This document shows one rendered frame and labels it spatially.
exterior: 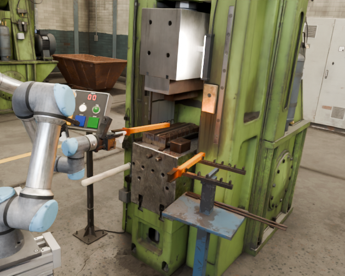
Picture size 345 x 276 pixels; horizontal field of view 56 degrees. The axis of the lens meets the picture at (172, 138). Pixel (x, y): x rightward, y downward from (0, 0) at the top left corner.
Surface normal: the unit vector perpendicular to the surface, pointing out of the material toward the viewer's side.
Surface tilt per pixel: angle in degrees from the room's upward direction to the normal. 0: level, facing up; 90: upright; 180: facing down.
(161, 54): 90
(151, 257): 90
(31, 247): 0
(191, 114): 90
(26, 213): 65
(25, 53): 79
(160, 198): 90
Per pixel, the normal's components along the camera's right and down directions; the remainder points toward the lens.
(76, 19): 0.79, 0.24
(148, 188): -0.60, 0.21
